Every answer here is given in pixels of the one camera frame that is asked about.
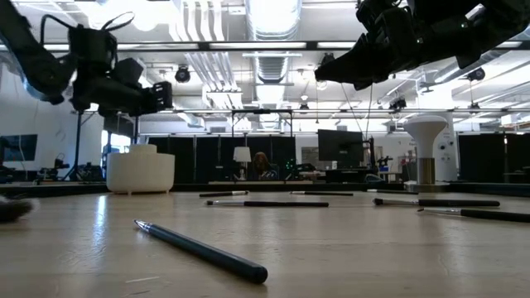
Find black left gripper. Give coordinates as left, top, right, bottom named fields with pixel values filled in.
left=72, top=78, right=174, bottom=118

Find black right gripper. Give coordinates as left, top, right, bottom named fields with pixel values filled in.
left=314, top=0, right=427, bottom=91

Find dark blue pen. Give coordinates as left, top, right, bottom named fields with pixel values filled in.
left=132, top=219, right=269, bottom=286

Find black fan makeup brush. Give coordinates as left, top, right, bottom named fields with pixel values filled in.
left=0, top=196, right=39, bottom=224

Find black ceiling spotlight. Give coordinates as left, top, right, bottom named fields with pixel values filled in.
left=174, top=65, right=192, bottom=84
left=466, top=67, right=487, bottom=83

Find black overhead beam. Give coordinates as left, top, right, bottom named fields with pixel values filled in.
left=0, top=40, right=530, bottom=53

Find black partition panels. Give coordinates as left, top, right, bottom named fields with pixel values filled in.
left=147, top=135, right=297, bottom=184
left=457, top=132, right=530, bottom=185

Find black computer monitor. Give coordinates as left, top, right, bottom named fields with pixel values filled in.
left=317, top=128, right=366, bottom=169

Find cream round divided container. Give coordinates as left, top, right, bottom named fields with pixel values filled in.
left=105, top=143, right=176, bottom=196

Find white mushroom lamp metal base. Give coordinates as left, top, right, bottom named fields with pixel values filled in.
left=402, top=114, right=451, bottom=194

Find black tripod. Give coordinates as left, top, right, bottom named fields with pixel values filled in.
left=61, top=110, right=97, bottom=182

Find white shade table lamp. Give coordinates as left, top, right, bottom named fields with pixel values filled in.
left=232, top=146, right=253, bottom=181

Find person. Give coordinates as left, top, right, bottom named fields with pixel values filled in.
left=252, top=151, right=281, bottom=181

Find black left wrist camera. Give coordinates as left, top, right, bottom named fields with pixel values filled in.
left=110, top=56, right=147, bottom=87

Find silver ceiling duct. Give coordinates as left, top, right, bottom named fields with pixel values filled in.
left=244, top=0, right=303, bottom=86

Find black aluminium table frame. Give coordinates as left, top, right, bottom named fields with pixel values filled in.
left=0, top=180, right=530, bottom=199

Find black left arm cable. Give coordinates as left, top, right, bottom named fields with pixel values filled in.
left=40, top=11, right=136, bottom=47

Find dark wall screen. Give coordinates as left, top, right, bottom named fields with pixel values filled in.
left=0, top=133, right=39, bottom=163

